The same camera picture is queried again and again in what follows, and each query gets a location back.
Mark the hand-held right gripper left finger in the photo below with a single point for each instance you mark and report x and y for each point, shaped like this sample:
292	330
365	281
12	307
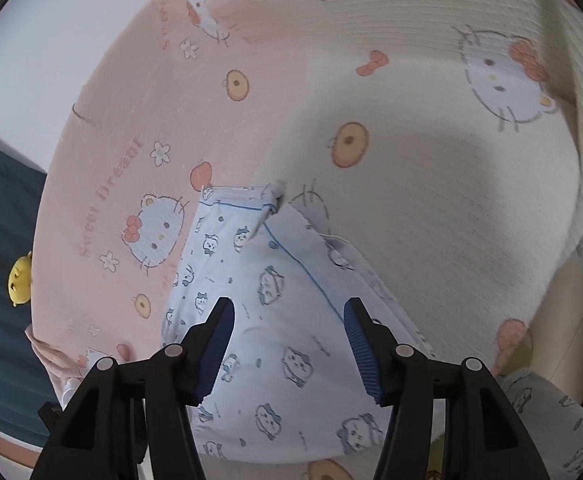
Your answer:
217	345

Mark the person's printed pajama leg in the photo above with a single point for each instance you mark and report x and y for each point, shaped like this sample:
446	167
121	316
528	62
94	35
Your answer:
551	420

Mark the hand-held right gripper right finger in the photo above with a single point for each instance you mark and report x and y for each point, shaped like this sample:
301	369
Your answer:
364	355

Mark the white printed pajama top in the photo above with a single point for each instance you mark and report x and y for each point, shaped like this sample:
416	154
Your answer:
281	320

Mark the yellow plush toy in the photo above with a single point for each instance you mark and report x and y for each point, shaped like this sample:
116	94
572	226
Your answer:
19	280

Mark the pink and cream printed blanket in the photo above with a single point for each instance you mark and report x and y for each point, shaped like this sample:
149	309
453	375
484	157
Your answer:
421	185

